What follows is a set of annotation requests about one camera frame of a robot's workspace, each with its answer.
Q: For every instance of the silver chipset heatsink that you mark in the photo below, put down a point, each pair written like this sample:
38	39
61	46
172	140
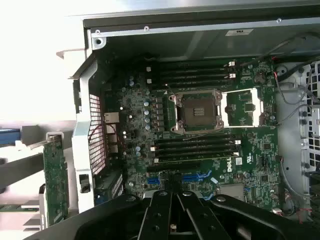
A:
231	191

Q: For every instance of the black RAM slot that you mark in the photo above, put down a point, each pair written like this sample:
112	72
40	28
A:
195	145
195	151
195	71
195	83
195	77
195	139
195	65

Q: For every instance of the black expansion slot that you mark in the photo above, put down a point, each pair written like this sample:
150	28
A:
175	166

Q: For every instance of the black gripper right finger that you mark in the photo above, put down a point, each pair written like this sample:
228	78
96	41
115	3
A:
200	220

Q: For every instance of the grey parts rack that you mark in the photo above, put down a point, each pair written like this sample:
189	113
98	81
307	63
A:
25	162

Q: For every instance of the thin metal locking lever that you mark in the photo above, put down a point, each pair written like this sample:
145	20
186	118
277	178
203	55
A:
167	87

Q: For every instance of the black and grey PC case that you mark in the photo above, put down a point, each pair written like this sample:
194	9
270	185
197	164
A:
175	42

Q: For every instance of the perforated metal drive cage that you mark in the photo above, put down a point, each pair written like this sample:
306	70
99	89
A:
312	140

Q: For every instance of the blue expansion slot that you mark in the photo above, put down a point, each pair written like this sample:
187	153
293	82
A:
191	179

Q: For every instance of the green motherboard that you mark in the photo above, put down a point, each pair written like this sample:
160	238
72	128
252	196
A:
265	150

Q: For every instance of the metal socket cover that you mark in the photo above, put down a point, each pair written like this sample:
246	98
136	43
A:
240	91

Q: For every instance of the CPU socket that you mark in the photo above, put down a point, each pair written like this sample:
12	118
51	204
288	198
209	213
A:
197	110

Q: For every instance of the hard disk drive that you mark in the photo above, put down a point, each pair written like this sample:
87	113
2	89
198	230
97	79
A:
10	136

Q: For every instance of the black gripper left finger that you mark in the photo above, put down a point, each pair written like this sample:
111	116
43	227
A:
160	217

